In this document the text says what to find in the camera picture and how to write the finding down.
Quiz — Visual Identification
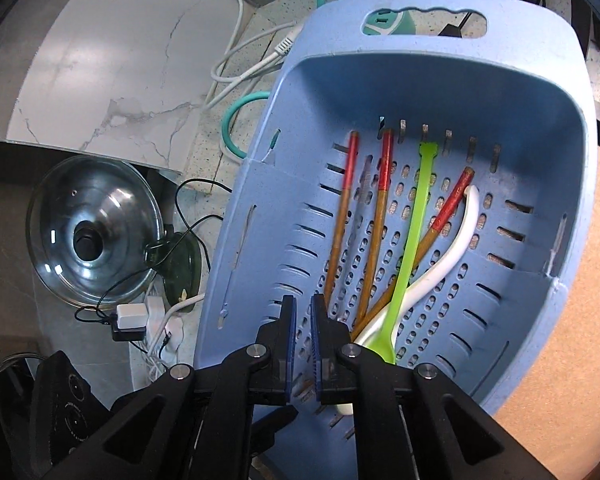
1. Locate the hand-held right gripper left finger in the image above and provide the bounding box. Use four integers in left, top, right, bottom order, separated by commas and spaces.
45, 294, 298, 480

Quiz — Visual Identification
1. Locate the red-tipped wooden chopstick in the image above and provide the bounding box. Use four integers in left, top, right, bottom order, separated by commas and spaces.
352, 129, 395, 331
350, 166, 476, 338
322, 131, 360, 306

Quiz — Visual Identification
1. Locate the white power strip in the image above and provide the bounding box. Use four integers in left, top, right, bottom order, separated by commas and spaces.
115, 295, 206, 376

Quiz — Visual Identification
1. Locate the white cable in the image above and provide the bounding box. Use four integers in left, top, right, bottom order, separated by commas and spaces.
107, 0, 301, 111

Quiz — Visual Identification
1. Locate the teal extension socket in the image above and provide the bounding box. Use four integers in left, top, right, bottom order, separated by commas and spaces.
362, 10, 417, 37

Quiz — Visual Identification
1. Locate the dark green glass dish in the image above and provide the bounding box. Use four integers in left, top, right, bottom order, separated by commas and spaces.
147, 232, 203, 306

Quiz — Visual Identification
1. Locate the black power adapter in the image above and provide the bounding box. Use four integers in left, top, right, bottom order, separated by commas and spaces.
110, 325, 147, 343

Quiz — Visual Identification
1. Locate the teal hose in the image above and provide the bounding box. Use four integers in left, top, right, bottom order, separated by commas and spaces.
221, 0, 331, 161

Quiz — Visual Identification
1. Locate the black tripod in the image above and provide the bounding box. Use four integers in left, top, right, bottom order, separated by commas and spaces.
567, 0, 600, 53

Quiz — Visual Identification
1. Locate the white ceramic spoon curved handle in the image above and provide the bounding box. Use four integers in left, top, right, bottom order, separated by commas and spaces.
335, 185, 482, 413

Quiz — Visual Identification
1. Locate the thin black cable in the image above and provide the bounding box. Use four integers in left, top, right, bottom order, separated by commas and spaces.
75, 180, 233, 326

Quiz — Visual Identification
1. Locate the black induction cooktop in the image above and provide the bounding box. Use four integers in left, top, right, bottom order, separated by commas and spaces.
30, 350, 112, 480

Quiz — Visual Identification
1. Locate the blue plastic drain basket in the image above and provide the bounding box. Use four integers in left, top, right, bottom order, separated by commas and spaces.
192, 0, 598, 416

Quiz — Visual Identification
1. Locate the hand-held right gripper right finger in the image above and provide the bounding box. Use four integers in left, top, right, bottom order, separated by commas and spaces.
310, 292, 556, 480

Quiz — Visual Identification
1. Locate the green plastic spoon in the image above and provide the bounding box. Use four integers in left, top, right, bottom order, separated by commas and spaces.
365, 142, 440, 366

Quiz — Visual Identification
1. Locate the glass pot lid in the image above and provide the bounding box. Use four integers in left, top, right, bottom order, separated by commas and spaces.
26, 155, 163, 308

